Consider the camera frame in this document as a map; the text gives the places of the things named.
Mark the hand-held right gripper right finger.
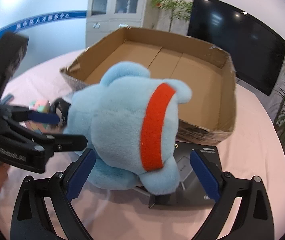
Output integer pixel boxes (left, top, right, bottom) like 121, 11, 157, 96
190, 149, 275, 240

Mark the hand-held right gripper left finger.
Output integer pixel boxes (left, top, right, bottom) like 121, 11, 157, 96
10, 148, 96, 240

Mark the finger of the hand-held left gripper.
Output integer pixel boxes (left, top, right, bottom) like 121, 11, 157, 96
6, 119, 88, 156
1, 105, 61, 125

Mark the pastel puzzle cube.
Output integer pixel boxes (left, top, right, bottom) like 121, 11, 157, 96
24, 99, 53, 133

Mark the black product box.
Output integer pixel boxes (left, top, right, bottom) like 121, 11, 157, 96
135, 141, 223, 209

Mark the light blue plush toy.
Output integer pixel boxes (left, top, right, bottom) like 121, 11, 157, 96
64, 60, 192, 195

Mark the brown cardboard box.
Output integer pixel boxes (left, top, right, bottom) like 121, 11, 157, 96
59, 26, 237, 145

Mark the grey glass-door cabinet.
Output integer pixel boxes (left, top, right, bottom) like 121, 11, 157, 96
86, 0, 150, 49

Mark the black flat screen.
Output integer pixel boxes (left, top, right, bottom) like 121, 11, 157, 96
187, 0, 285, 96

